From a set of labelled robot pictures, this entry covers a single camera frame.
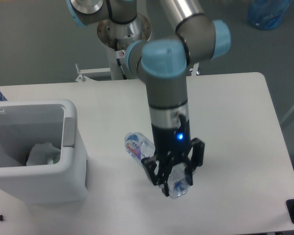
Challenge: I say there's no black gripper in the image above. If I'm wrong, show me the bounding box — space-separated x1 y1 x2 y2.
141 122 205 197

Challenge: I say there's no clear crushed plastic bottle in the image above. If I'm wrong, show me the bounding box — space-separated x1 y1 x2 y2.
124 132 190 199

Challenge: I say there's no white plastic wrapper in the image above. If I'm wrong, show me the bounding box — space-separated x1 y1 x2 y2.
26 142 61 166

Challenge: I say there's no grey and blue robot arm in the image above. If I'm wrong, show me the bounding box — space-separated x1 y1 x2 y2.
67 0 231 199

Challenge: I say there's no white open trash can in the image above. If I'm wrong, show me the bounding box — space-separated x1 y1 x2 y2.
0 99 88 204

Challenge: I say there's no blue plastic bag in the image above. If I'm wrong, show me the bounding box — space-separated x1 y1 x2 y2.
247 0 292 30

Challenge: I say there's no white pedestal base frame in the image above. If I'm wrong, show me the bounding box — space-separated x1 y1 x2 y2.
75 59 201 83

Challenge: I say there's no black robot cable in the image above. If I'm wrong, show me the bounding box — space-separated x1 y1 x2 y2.
114 38 127 80

